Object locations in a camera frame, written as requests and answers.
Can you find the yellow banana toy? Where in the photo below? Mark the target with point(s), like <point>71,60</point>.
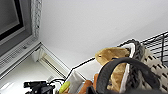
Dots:
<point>64,87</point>

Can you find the tan plush animal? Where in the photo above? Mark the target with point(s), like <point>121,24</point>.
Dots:
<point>115,58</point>

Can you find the grey framed dark panel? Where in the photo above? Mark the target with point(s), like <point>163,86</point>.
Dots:
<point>13,20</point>

